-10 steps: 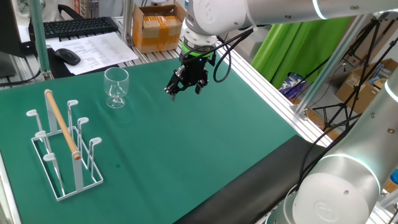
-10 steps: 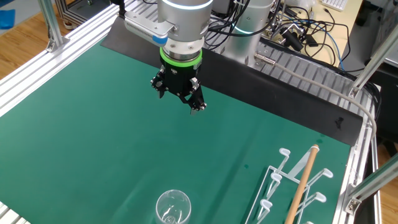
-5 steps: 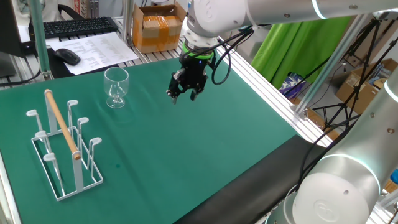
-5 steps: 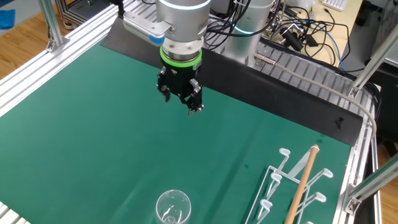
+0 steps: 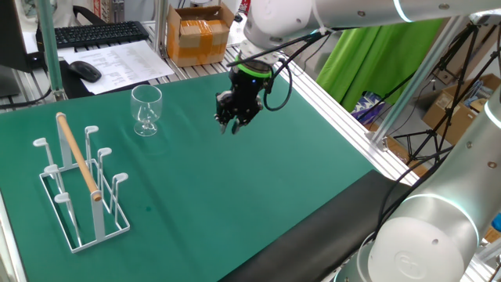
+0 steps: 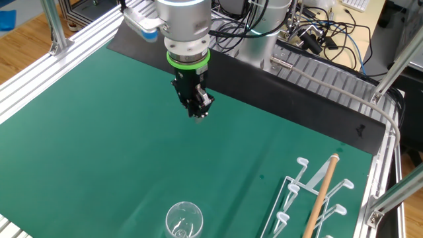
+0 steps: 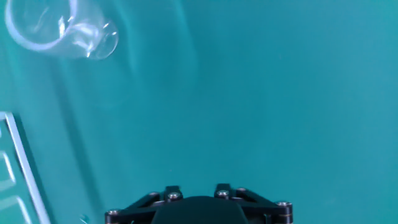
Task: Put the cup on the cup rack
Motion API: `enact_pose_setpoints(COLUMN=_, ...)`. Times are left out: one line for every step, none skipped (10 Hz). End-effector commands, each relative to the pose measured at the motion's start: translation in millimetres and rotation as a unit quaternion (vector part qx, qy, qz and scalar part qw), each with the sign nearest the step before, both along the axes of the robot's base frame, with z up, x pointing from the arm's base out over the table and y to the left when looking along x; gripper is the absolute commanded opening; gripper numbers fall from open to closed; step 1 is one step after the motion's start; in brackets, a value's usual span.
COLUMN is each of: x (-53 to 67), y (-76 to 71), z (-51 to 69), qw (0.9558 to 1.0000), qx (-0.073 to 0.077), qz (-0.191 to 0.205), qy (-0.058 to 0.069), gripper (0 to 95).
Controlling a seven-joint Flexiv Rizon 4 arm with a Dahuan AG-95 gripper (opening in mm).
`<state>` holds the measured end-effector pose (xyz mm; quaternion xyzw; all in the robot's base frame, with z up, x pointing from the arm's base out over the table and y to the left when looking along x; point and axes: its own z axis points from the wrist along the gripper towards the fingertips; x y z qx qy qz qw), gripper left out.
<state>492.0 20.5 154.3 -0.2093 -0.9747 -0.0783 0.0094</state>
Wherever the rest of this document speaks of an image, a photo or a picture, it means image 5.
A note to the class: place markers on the black tripod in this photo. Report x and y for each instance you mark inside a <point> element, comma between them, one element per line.
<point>433,133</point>

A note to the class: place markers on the aluminium frame post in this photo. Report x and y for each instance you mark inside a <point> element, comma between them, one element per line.
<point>49,47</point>
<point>422,74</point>
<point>160,27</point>

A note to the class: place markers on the black table mat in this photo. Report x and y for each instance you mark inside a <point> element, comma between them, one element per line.
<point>313,243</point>

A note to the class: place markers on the printed white paper sheet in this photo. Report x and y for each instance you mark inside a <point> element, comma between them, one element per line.
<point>125,62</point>

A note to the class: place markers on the black computer mouse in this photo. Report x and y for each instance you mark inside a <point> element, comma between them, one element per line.
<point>85,71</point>

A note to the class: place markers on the clear wine glass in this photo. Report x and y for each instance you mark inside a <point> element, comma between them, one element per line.
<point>146,102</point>

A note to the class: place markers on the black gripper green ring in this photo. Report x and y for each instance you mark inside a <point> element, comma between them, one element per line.
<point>246,90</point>

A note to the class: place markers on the blank white sheet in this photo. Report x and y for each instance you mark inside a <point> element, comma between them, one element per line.
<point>236,33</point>

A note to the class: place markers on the blue white patterned bag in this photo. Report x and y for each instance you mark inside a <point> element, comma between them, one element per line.
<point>368,105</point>

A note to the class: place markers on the blue plastic item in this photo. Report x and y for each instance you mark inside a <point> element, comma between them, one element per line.
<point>497,221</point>

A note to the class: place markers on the black curved armrest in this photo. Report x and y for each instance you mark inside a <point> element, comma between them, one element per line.
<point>88,13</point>

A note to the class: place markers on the black desk pad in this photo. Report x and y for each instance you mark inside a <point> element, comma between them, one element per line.
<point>74,89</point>

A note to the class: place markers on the bright green cloth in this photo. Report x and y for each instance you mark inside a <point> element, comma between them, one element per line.
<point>375,58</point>

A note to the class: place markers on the taped cardboard box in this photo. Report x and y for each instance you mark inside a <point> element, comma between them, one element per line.
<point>199,37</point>

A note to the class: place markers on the black keyboard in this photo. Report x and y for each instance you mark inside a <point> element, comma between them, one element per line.
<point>98,34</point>

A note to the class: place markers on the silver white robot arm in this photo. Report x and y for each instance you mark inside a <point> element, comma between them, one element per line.
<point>430,243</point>

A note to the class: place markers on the black monitor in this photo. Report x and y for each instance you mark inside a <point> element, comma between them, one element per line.
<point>11,35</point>

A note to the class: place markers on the open cardboard box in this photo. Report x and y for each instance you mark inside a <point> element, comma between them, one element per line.
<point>450,113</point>

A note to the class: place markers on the green table mat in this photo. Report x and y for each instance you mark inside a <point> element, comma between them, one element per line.
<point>235,196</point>

